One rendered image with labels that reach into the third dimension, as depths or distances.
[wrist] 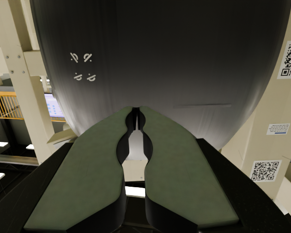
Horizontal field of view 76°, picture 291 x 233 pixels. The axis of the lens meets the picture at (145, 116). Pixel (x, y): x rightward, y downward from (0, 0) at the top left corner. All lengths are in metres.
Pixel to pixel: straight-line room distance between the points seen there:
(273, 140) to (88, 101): 0.46
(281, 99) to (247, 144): 0.13
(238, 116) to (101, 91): 0.17
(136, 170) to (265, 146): 0.52
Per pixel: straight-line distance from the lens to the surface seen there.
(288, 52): 0.49
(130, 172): 0.87
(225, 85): 0.22
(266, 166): 0.61
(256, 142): 0.54
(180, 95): 0.21
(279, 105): 0.52
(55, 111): 4.49
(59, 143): 1.01
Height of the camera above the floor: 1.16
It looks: 25 degrees up
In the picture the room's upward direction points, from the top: 179 degrees clockwise
